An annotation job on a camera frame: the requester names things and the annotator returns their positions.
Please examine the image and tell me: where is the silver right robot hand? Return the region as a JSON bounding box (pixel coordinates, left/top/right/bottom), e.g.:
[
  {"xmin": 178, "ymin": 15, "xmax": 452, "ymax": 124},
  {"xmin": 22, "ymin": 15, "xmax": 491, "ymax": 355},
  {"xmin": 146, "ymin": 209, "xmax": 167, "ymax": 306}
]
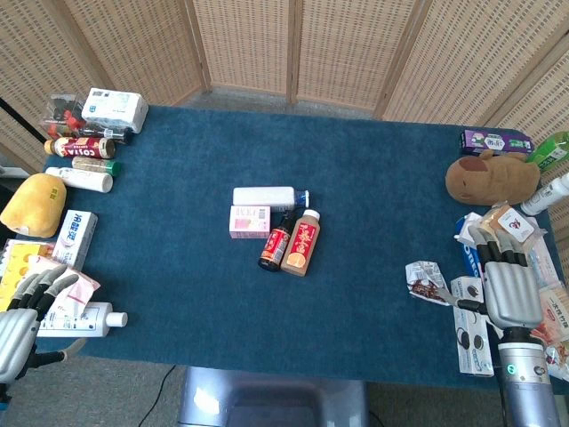
[{"xmin": 437, "ymin": 224, "xmax": 546, "ymax": 330}]

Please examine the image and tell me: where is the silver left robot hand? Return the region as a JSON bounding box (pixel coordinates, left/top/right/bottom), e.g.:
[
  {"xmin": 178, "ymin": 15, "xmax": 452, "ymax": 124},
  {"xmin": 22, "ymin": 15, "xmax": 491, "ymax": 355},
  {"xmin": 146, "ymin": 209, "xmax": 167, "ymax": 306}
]
[{"xmin": 0, "ymin": 265, "xmax": 88, "ymax": 386}]

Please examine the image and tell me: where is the pink box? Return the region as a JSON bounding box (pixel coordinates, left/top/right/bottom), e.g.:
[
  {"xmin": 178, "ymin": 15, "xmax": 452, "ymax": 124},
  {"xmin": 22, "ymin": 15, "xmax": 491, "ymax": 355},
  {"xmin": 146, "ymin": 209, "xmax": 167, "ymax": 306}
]
[{"xmin": 228, "ymin": 205, "xmax": 271, "ymax": 240}]

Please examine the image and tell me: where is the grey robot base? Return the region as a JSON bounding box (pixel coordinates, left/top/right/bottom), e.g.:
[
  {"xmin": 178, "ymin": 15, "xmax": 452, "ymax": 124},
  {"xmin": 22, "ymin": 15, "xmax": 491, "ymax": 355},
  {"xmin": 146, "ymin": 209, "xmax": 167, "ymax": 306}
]
[{"xmin": 177, "ymin": 366, "xmax": 370, "ymax": 427}]

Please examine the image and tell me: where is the long white Oreo box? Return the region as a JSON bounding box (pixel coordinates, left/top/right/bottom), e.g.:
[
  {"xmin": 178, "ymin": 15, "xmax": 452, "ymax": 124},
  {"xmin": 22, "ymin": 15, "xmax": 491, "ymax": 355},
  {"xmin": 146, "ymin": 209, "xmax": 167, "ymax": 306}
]
[{"xmin": 450, "ymin": 275, "xmax": 495, "ymax": 378}]

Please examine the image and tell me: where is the purple box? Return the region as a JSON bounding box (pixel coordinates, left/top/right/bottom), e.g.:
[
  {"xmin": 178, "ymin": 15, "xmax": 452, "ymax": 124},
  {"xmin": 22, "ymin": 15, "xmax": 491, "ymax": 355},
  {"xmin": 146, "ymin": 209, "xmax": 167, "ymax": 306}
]
[{"xmin": 460, "ymin": 129, "xmax": 534, "ymax": 156}]

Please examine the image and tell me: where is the clear box with red items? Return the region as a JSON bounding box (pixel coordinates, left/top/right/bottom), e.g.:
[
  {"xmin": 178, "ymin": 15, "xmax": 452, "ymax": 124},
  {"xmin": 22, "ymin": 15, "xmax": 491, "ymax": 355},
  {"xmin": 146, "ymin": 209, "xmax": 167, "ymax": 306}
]
[{"xmin": 38, "ymin": 93, "xmax": 88, "ymax": 139}]

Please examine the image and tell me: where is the clear bamboo stick pack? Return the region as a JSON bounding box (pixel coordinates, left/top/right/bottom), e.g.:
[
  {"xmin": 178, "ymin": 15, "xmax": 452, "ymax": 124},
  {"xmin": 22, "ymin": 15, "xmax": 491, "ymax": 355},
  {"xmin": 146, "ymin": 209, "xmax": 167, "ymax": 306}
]
[{"xmin": 538, "ymin": 284, "xmax": 569, "ymax": 343}]

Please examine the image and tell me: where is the blue Oreo pack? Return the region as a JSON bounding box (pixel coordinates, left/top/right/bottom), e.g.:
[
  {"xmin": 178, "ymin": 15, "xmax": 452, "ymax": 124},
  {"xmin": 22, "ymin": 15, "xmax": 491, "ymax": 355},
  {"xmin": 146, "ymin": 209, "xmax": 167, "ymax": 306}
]
[{"xmin": 460, "ymin": 242, "xmax": 485, "ymax": 279}]

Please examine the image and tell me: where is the white lotion bottle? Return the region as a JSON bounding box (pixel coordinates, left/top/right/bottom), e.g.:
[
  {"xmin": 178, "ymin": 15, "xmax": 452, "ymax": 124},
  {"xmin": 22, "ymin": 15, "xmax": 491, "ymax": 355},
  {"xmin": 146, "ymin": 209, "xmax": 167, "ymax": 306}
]
[{"xmin": 37, "ymin": 301, "xmax": 129, "ymax": 339}]

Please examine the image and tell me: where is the wrapped sandwich cake pack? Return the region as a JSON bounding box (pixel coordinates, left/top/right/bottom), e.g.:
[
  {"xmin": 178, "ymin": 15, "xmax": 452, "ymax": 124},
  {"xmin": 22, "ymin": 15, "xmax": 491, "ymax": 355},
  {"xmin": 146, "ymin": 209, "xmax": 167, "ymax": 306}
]
[{"xmin": 479, "ymin": 204, "xmax": 541, "ymax": 250}]

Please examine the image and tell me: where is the yellow holed tray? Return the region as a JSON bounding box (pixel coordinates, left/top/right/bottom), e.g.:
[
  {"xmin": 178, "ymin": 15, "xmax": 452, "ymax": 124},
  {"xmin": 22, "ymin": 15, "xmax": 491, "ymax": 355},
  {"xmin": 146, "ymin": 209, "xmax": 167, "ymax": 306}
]
[{"xmin": 0, "ymin": 239, "xmax": 57, "ymax": 312}]

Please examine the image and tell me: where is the pink and white tissue packet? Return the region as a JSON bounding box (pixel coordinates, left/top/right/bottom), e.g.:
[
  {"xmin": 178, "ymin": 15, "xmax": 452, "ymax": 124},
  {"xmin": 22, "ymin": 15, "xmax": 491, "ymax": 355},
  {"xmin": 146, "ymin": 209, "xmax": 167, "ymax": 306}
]
[{"xmin": 37, "ymin": 257, "xmax": 101, "ymax": 312}]

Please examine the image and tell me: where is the white flat carton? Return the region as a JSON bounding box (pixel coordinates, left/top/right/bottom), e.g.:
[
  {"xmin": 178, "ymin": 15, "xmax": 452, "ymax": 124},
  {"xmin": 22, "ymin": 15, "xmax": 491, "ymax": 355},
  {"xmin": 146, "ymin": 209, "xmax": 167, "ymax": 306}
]
[{"xmin": 453, "ymin": 212, "xmax": 485, "ymax": 250}]

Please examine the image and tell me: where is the silver snack wrapper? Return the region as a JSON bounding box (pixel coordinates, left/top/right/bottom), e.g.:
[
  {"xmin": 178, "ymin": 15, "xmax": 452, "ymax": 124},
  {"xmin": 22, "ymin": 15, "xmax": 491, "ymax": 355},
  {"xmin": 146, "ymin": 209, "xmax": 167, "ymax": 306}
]
[{"xmin": 404, "ymin": 261, "xmax": 453, "ymax": 307}]

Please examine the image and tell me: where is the white bottle with grey label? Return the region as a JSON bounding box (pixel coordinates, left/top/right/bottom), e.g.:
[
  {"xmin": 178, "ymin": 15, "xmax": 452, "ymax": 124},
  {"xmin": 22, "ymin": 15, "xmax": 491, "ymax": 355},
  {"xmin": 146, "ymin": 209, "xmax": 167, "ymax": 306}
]
[{"xmin": 519, "ymin": 172, "xmax": 569, "ymax": 216}]

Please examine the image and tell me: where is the brown capybara plush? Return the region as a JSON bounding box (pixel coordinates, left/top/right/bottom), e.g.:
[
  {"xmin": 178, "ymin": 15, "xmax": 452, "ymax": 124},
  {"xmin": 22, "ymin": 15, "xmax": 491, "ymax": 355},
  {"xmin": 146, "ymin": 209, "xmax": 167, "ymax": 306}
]
[{"xmin": 445, "ymin": 149, "xmax": 541, "ymax": 206}]

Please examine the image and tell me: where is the white and blue carton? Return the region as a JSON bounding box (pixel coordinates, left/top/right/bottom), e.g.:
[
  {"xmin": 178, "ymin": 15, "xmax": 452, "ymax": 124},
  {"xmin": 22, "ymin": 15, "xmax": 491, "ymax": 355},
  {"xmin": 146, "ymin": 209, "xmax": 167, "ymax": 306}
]
[{"xmin": 52, "ymin": 209, "xmax": 99, "ymax": 271}]

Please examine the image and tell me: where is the yellow plush toy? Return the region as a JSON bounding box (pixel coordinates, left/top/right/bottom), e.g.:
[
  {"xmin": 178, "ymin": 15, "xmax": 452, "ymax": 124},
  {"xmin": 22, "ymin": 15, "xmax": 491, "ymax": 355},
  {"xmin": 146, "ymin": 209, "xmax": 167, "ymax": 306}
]
[{"xmin": 0, "ymin": 173, "xmax": 68, "ymax": 239}]

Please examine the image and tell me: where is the green drink bottle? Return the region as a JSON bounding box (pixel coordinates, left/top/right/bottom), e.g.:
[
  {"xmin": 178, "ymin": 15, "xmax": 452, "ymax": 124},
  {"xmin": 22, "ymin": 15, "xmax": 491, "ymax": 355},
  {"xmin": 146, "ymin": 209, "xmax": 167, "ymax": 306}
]
[{"xmin": 526, "ymin": 131, "xmax": 569, "ymax": 174}]

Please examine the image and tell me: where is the white tube bottle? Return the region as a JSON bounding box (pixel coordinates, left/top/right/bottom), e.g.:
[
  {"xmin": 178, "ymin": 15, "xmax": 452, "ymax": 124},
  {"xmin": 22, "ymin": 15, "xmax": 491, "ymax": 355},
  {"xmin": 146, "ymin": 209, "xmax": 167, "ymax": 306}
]
[{"xmin": 44, "ymin": 166, "xmax": 114, "ymax": 194}]

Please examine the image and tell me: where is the bottle with green cap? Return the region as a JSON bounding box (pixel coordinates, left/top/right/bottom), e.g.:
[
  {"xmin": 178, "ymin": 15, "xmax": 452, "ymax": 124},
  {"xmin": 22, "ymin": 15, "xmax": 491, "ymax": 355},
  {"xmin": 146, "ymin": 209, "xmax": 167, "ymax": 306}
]
[{"xmin": 71, "ymin": 155, "xmax": 123, "ymax": 178}]

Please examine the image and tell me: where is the red Costa coffee bottle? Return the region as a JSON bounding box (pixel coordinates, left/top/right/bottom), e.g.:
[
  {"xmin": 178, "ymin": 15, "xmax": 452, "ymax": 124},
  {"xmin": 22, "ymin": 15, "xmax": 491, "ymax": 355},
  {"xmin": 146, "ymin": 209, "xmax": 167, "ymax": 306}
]
[{"xmin": 44, "ymin": 136, "xmax": 116, "ymax": 160}]

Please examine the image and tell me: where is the brown drink bottle orange label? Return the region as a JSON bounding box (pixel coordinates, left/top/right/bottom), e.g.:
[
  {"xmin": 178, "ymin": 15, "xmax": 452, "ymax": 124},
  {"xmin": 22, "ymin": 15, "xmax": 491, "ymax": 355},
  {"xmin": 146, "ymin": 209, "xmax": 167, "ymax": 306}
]
[{"xmin": 280, "ymin": 208, "xmax": 322, "ymax": 278}]

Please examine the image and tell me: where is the black cola bottle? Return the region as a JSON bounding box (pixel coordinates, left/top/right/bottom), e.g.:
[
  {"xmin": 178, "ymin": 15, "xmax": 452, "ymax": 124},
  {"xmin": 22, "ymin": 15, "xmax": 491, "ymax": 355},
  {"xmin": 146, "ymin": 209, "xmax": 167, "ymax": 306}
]
[{"xmin": 77, "ymin": 126, "xmax": 134, "ymax": 146}]

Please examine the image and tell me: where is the dark bottle with red label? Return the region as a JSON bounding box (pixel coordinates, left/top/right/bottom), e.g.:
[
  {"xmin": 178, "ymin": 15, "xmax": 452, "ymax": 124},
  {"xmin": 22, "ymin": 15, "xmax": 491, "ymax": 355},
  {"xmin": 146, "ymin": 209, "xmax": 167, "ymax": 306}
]
[{"xmin": 258, "ymin": 212, "xmax": 298, "ymax": 272}]

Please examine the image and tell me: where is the white tissue pack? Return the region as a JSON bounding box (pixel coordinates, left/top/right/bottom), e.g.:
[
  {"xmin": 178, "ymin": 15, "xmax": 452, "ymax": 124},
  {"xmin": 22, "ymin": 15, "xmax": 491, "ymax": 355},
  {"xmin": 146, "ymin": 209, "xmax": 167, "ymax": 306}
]
[{"xmin": 81, "ymin": 87, "xmax": 149, "ymax": 134}]

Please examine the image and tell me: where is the white bottle with blue cap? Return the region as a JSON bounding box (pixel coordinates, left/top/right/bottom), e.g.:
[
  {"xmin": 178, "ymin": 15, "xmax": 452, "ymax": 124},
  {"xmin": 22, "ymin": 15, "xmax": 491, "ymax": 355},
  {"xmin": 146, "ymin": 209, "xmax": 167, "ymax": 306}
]
[{"xmin": 232, "ymin": 186, "xmax": 310, "ymax": 214}]

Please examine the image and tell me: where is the wicker folding screen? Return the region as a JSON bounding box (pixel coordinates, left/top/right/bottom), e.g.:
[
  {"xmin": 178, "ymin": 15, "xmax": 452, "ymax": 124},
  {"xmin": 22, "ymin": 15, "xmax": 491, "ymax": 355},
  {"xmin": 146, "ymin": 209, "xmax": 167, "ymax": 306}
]
[{"xmin": 0, "ymin": 0, "xmax": 569, "ymax": 259}]

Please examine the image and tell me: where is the black floor cable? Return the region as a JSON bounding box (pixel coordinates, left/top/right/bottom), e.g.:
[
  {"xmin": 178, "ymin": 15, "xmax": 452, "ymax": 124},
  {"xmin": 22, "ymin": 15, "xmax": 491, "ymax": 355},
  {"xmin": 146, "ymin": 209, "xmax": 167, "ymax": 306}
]
[{"xmin": 137, "ymin": 364, "xmax": 177, "ymax": 427}]

